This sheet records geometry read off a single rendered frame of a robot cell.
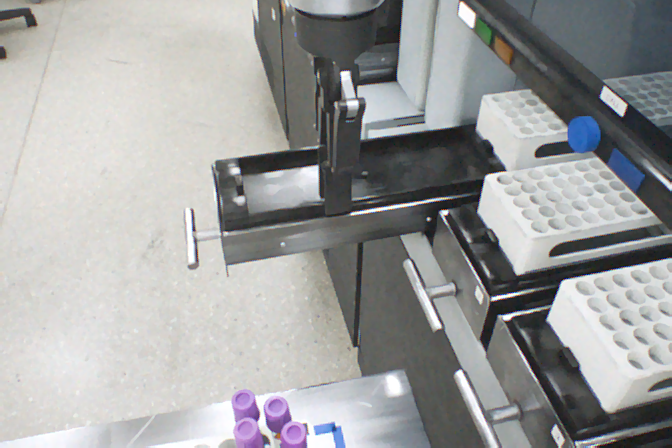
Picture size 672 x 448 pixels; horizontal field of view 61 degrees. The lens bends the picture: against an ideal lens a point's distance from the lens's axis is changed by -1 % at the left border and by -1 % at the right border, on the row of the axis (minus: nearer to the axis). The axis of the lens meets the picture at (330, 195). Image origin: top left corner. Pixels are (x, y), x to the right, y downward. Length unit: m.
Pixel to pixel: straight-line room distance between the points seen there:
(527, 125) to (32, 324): 1.39
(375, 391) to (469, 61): 0.45
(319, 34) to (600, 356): 0.35
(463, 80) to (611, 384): 0.43
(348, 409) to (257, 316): 1.11
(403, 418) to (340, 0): 0.34
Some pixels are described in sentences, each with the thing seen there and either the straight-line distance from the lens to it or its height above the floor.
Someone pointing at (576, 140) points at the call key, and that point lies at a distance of 0.51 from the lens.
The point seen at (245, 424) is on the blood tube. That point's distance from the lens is 0.35.
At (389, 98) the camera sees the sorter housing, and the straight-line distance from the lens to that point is 0.99.
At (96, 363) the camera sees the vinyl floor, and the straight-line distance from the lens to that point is 1.59.
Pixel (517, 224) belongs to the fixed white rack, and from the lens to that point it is 0.58.
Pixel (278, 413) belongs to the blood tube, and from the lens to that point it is 0.35.
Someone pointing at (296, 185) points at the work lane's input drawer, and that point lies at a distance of 0.69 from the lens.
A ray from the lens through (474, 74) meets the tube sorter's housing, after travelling 0.78.
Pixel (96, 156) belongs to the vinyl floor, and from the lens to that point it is 2.25.
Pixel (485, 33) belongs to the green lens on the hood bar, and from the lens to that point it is 0.65.
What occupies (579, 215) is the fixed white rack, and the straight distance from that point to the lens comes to 0.61.
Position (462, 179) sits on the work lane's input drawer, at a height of 0.80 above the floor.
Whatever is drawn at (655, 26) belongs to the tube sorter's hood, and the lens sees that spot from 0.47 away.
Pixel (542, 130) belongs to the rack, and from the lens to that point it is 0.74.
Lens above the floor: 1.25
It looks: 41 degrees down
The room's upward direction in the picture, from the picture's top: straight up
